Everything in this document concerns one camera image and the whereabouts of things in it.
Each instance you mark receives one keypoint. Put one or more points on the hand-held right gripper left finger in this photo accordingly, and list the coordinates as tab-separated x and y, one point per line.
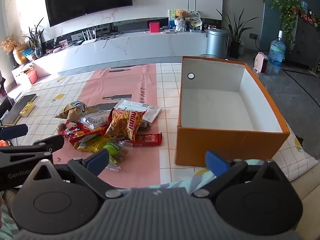
98	160

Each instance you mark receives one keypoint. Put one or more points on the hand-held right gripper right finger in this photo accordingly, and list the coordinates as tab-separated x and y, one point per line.
215	161

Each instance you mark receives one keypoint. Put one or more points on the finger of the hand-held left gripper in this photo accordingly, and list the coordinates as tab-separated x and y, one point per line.
13	131
50	143

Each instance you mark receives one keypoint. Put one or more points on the yellow snack packet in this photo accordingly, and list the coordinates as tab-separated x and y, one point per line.
91	145

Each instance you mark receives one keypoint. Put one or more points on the clear packet green label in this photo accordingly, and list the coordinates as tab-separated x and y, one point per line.
116	151

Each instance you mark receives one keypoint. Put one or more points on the red snack bag yellow label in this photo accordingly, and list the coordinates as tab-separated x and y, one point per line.
75	132

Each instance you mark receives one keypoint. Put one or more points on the orange striped fries snack bag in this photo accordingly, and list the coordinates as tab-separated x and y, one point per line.
126	123

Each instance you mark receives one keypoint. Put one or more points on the orange cardboard box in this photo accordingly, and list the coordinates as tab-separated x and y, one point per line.
225	110

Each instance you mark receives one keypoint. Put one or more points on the red chocolate bar wrapper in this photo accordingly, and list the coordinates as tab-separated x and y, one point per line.
147	140

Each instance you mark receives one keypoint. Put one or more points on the dark flat board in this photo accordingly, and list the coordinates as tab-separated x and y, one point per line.
18	107

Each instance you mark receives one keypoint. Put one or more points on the yellow plastic tray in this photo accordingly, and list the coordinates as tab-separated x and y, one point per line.
27	109

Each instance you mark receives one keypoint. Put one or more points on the silver foil snack packet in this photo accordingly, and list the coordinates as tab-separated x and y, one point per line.
96	118

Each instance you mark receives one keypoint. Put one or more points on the golden brown chip bag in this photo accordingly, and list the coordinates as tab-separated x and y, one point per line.
75	108

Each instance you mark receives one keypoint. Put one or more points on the teal patterned cloth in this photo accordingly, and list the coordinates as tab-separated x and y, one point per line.
175	185

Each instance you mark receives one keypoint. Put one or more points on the red storage box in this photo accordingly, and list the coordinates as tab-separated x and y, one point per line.
31	77

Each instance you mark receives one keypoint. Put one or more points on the white silver snack bag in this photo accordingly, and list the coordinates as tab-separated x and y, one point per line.
138	106

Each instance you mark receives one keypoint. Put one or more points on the golden gourd vase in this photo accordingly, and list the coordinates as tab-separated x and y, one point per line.
20	55

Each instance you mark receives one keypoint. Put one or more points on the black plastic bag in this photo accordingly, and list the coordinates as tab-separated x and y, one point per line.
299	140

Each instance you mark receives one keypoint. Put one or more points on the dried orange flowers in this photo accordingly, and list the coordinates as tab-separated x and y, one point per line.
8	43

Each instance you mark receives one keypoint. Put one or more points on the green plant in glass vase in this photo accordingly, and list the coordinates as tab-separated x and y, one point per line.
36	40

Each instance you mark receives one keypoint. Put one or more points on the round glass side table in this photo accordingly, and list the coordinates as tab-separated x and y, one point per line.
212	56

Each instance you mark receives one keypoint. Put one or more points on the pink space heater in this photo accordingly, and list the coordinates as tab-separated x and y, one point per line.
261	62

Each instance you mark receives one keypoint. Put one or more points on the white wifi router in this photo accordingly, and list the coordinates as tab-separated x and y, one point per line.
88	40

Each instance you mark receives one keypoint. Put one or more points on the white marble tv console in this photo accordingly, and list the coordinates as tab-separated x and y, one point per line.
125	47

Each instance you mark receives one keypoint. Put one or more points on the silver pedal trash can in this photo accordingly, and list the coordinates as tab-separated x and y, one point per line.
217	43

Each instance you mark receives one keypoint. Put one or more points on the blue water jug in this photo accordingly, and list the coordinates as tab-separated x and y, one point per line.
277	51

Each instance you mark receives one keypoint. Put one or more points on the long leaf potted plant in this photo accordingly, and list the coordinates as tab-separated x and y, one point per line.
235	35

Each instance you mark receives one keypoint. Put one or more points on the red square box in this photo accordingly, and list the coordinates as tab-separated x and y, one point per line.
154	27

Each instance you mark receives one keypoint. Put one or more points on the teddy bear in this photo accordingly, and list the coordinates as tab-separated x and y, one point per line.
180	20

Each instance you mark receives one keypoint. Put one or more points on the decorated round fan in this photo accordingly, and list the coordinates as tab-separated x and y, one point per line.
194	16

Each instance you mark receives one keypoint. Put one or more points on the dark grey cabinet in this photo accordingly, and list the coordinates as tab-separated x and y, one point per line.
306	45

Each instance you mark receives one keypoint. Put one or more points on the black flat television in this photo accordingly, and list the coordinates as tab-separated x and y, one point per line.
87	0

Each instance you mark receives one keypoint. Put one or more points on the blue picture card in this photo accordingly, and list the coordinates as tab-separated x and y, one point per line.
171	17

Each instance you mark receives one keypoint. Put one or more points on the trailing green pothos plant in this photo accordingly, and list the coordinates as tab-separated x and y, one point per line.
287	12

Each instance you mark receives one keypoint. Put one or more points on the small photo frame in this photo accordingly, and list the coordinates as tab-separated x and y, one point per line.
63	43

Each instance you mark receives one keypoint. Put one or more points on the wall power socket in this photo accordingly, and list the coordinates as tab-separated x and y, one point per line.
254	36

